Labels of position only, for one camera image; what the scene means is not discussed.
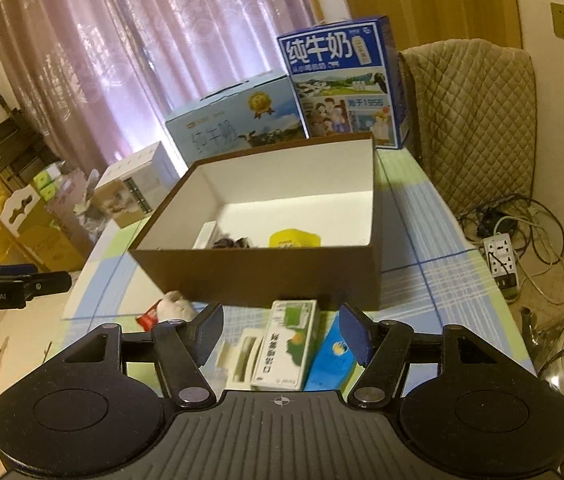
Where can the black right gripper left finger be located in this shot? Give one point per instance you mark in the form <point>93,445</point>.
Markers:
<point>181,348</point>

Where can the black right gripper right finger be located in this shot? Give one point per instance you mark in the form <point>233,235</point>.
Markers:
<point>381,349</point>

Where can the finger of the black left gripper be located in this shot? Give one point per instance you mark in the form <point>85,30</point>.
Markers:
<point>46,284</point>

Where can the white knitted cloth pouch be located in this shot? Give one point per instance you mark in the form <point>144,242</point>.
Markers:
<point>174,306</point>

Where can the blue white ointment tube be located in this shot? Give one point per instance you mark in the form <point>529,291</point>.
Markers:
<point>333,363</point>

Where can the white plastic hair claw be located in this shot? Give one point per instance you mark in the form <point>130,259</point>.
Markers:
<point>239,360</point>

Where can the green white medicine box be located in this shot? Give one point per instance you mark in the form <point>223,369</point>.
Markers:
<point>287,347</point>

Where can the long white medicine box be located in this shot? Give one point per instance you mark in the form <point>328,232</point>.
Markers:
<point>208,236</point>

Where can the red candy packet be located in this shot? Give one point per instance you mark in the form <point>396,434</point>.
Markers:
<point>148,319</point>

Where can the brown cardboard carton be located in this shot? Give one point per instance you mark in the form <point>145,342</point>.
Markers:
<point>24,215</point>

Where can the plaid green blue tablecloth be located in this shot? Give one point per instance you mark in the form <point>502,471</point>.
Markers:
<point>431,276</point>

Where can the beige product box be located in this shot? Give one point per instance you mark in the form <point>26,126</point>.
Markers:
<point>132,188</point>

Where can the black folding trolley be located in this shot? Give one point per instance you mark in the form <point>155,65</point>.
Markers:
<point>24,151</point>

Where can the yellow packet in box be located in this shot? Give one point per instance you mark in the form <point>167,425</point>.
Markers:
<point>294,238</point>

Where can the white power strip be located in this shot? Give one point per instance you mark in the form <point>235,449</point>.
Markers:
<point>501,260</point>

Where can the brown cardboard storage box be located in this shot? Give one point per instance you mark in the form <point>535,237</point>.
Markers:
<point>326,186</point>

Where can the pink window curtain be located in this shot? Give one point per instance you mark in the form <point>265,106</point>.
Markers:
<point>98,78</point>

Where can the light blue milk carton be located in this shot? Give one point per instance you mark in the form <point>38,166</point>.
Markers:
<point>259,111</point>

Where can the quilted beige chair cover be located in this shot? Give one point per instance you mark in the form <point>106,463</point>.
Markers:
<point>473,113</point>

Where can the dark blue milk carton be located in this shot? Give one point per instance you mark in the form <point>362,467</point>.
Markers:
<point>347,79</point>

